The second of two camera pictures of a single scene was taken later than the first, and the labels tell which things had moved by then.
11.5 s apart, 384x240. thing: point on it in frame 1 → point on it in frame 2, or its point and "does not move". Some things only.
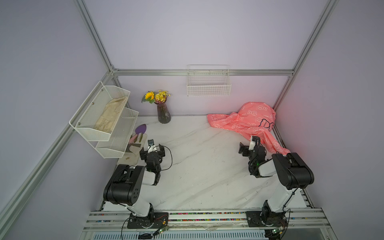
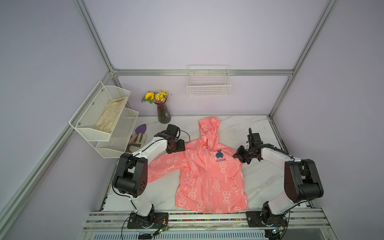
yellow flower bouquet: x=159 y=97 does not move
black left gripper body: x=143 y=155 → x=178 y=146
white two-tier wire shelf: x=104 y=120 does not move
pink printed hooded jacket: x=253 y=119 → x=210 y=175
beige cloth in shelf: x=110 y=113 does not move
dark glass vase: x=164 y=115 does not move
